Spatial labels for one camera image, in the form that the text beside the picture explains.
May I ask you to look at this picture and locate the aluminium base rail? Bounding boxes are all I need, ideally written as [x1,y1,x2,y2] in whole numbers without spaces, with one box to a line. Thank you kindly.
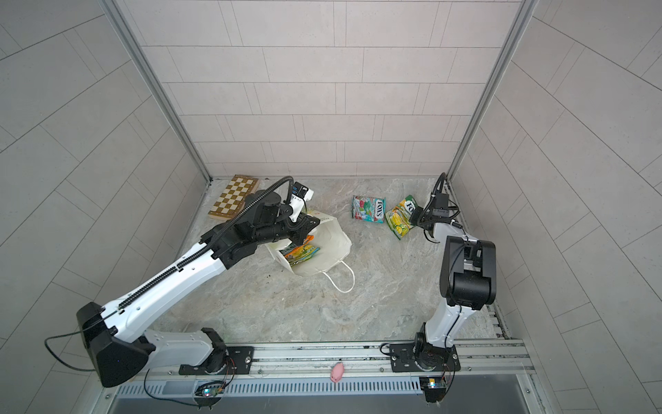
[105,339,534,403]

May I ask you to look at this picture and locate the pink eraser on rail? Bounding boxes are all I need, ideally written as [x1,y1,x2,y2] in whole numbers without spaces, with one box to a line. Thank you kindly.
[330,362,345,383]

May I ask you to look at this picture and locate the orange candy bag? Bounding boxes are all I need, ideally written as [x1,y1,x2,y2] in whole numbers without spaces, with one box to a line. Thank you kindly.
[279,236,320,267]

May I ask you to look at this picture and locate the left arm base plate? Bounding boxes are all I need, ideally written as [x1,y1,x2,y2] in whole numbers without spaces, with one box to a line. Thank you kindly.
[179,346,255,375]

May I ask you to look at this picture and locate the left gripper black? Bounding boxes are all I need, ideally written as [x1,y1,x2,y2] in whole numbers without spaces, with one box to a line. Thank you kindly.
[252,212,323,248]

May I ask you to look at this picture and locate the teal mint candy bag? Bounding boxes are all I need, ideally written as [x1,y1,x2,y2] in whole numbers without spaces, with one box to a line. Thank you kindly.
[352,196,385,224]

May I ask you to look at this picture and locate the yellow green candy bag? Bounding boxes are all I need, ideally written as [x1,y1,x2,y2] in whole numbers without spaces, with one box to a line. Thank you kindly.
[385,195,418,240]

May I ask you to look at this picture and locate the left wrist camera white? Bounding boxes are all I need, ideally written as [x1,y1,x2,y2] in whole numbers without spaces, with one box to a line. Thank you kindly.
[289,182,314,223]

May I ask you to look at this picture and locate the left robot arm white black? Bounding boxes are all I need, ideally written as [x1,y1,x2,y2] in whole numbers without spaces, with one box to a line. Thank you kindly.
[77,183,321,388]

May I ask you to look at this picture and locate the wooden chessboard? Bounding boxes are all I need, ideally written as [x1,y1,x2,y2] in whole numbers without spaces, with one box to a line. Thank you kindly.
[208,174,260,219]

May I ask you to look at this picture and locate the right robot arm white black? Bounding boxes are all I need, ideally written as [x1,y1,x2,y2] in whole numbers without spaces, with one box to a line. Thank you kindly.
[412,189,497,371]

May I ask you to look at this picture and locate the right circuit board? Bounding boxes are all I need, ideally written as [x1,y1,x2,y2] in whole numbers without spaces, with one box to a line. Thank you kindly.
[419,377,449,404]

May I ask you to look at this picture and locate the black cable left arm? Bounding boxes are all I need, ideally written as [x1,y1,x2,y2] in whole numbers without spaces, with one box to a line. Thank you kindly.
[43,330,208,407]

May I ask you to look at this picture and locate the circuit board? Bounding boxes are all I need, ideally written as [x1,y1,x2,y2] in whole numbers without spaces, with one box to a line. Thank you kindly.
[419,377,449,404]
[194,381,228,410]

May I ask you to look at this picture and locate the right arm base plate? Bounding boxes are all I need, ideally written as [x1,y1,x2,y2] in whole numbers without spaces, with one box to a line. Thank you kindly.
[386,343,461,373]

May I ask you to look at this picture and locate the left circuit board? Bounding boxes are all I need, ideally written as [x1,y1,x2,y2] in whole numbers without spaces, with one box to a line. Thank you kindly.
[194,381,228,410]

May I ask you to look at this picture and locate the white paper bag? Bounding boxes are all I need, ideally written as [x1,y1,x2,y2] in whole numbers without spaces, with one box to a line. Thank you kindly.
[267,210,356,293]

